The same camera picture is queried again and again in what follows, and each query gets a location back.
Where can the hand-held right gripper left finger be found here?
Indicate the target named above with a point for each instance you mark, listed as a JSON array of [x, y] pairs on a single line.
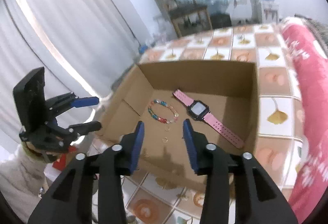
[[137, 144]]

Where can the small metal hair clip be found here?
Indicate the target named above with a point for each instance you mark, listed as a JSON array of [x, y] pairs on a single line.
[[183, 197]]

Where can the white curtain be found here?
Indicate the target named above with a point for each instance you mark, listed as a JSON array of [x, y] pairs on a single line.
[[64, 21]]

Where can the leaf tile pattern table mat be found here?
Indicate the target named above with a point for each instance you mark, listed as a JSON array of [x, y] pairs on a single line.
[[276, 101]]

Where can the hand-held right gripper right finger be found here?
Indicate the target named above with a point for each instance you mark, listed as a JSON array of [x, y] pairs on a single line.
[[191, 144]]

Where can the grey patterned pillow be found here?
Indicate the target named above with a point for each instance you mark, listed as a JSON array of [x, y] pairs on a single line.
[[316, 28]]

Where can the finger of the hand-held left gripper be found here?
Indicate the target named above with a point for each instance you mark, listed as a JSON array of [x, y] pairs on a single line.
[[84, 102], [84, 127]]

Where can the black bag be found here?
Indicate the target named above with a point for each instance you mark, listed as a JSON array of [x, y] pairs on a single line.
[[220, 19]]

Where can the red packet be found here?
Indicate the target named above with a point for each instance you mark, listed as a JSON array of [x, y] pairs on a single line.
[[62, 162]]

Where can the white water dispenser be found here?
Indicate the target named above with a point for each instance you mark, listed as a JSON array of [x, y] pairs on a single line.
[[256, 9]]

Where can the pink floral blanket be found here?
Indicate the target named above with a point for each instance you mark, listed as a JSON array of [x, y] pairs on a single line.
[[312, 85]]

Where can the brown cardboard box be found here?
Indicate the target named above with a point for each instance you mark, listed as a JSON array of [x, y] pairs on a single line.
[[205, 78]]

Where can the wooden chair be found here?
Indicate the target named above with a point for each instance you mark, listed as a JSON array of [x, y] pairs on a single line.
[[187, 11]]

